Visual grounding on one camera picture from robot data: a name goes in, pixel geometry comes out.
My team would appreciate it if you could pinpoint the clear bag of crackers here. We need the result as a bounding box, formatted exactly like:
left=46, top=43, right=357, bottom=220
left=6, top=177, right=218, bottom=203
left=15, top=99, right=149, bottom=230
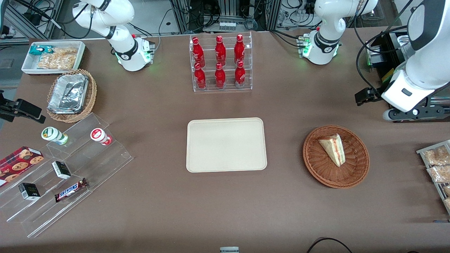
left=422, top=145, right=450, bottom=166
left=426, top=165, right=450, bottom=184

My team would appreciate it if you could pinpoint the white rectangular plastic bin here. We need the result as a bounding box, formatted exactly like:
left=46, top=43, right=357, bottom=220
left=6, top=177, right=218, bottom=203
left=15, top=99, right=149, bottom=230
left=21, top=40, right=86, bottom=76

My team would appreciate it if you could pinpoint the black heated display case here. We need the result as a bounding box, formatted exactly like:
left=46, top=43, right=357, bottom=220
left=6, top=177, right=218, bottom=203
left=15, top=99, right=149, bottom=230
left=365, top=31, right=415, bottom=92

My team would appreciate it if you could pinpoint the Snickers chocolate bar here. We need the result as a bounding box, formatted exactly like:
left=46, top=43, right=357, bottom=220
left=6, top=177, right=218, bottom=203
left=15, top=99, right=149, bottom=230
left=54, top=178, right=89, bottom=203

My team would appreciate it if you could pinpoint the clear acrylic stepped shelf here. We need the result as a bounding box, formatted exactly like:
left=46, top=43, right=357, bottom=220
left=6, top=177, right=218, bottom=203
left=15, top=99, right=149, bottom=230
left=0, top=112, right=134, bottom=239

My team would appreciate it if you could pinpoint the red soda bottle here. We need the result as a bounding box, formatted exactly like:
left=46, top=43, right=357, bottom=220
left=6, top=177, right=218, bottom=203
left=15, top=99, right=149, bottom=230
left=192, top=37, right=206, bottom=67
left=234, top=34, right=245, bottom=64
left=215, top=35, right=227, bottom=66
left=194, top=63, right=207, bottom=90
left=214, top=63, right=226, bottom=89
left=234, top=60, right=246, bottom=88

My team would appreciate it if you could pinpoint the black cable loop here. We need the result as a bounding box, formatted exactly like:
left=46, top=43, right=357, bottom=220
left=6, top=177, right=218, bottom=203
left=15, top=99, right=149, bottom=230
left=306, top=237, right=354, bottom=253

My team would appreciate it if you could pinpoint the aluminium frame rack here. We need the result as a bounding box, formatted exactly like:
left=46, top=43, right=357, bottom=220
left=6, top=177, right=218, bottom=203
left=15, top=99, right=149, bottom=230
left=169, top=0, right=283, bottom=33

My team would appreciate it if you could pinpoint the red lid yogurt cup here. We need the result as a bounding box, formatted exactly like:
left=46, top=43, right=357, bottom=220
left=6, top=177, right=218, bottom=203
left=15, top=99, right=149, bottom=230
left=90, top=128, right=113, bottom=147

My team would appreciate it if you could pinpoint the triangular sandwich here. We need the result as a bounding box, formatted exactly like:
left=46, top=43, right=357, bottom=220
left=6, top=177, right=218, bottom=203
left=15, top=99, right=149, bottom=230
left=318, top=133, right=346, bottom=168

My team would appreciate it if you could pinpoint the red cookie box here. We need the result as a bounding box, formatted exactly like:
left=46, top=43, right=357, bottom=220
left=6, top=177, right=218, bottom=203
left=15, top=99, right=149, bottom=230
left=0, top=146, right=45, bottom=187

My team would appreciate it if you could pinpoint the beige plastic serving tray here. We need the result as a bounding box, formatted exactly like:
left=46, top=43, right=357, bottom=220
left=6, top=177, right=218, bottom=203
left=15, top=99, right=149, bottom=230
left=186, top=117, right=268, bottom=173

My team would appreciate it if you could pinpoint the clear acrylic bottle rack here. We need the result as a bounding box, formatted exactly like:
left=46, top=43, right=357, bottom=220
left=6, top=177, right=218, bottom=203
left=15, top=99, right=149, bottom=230
left=189, top=31, right=253, bottom=93

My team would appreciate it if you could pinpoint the round brown wicker basket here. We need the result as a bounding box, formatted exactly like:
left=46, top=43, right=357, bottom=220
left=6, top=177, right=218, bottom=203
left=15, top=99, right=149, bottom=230
left=303, top=125, right=370, bottom=189

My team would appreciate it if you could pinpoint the teal snack packet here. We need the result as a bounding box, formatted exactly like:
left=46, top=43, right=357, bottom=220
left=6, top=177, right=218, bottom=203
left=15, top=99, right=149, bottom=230
left=29, top=45, right=54, bottom=56

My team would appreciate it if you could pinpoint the clear bag of chips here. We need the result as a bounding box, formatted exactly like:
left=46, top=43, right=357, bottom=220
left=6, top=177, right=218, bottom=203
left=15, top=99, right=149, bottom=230
left=37, top=47, right=79, bottom=70

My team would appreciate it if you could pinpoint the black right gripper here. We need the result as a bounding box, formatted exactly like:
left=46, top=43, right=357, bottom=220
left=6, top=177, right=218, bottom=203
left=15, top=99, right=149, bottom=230
left=0, top=90, right=46, bottom=124

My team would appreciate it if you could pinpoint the small black carton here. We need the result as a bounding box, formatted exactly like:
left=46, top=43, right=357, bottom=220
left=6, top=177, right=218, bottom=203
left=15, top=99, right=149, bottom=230
left=18, top=182, right=41, bottom=201
left=51, top=161, right=72, bottom=180

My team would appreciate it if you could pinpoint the stack of foil trays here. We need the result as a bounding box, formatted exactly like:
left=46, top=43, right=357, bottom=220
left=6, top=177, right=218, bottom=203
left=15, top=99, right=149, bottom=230
left=47, top=73, right=89, bottom=115

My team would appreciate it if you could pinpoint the metal tray with snacks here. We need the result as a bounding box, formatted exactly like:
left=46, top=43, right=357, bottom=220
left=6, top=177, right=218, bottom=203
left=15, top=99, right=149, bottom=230
left=416, top=140, right=450, bottom=215

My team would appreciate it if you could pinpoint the light oval wicker basket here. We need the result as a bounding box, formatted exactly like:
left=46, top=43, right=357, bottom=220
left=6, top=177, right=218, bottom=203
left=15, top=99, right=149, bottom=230
left=46, top=69, right=98, bottom=123

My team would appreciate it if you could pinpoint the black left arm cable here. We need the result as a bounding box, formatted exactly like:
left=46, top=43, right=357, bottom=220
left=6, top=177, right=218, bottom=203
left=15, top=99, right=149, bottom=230
left=354, top=0, right=424, bottom=92

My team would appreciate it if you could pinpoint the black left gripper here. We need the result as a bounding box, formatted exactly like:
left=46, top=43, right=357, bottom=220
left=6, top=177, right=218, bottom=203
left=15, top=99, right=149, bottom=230
left=355, top=87, right=384, bottom=106

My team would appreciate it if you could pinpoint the green lid yogurt cup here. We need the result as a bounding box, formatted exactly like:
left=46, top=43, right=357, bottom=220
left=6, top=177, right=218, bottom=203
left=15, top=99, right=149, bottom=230
left=41, top=126, right=69, bottom=146

